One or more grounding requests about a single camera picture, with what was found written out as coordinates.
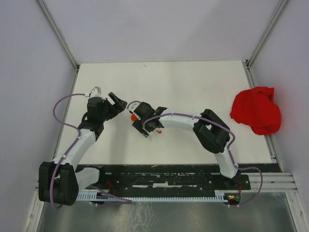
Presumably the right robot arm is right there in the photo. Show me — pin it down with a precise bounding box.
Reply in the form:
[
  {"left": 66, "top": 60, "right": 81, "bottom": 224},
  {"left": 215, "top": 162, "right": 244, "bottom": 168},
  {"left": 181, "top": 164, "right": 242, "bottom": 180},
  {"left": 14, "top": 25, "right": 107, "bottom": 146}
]
[{"left": 127, "top": 101, "right": 240, "bottom": 189}]

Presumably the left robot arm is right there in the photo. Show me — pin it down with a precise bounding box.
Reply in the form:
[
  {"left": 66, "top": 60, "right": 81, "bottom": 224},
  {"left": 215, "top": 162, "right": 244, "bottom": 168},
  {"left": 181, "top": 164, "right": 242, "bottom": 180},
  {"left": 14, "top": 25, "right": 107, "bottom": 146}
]
[{"left": 39, "top": 89, "right": 127, "bottom": 209}]

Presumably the orange charging case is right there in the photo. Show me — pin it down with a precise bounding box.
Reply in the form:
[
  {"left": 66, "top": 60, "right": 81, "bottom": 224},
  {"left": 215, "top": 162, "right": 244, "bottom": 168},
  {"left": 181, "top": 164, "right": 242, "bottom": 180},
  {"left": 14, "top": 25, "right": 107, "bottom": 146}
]
[{"left": 131, "top": 114, "right": 137, "bottom": 122}]

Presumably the red cloth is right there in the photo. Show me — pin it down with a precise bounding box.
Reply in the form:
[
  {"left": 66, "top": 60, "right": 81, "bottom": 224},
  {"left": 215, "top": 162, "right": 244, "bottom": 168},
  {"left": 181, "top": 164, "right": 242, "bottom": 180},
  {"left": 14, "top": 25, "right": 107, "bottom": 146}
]
[{"left": 230, "top": 87, "right": 281, "bottom": 135}]

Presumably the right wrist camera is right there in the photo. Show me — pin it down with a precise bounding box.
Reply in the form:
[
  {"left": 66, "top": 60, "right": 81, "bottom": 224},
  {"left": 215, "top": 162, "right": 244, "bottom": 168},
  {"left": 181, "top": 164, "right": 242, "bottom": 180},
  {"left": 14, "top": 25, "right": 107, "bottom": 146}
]
[{"left": 126, "top": 101, "right": 141, "bottom": 114}]

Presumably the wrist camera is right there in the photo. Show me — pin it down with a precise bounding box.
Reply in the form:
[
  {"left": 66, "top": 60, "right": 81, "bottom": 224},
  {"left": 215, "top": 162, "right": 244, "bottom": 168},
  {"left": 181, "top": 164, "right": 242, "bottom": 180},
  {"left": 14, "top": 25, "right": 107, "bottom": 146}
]
[
  {"left": 126, "top": 101, "right": 141, "bottom": 114},
  {"left": 89, "top": 87, "right": 102, "bottom": 98}
]

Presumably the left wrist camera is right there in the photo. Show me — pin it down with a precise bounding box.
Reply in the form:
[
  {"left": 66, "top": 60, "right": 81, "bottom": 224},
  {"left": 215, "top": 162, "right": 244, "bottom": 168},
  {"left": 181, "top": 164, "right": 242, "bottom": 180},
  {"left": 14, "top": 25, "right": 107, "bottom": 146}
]
[{"left": 89, "top": 87, "right": 102, "bottom": 98}]

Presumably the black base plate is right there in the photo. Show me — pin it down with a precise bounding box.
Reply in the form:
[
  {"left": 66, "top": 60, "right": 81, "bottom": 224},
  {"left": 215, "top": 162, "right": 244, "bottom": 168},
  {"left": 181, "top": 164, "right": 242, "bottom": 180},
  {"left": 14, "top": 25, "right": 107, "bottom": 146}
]
[{"left": 93, "top": 169, "right": 251, "bottom": 198}]

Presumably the white cable duct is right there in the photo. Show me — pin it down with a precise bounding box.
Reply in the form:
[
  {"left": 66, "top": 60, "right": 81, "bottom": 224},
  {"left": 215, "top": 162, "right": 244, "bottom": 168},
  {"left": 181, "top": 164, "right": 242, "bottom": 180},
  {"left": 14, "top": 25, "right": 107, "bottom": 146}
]
[{"left": 76, "top": 189, "right": 230, "bottom": 202}]

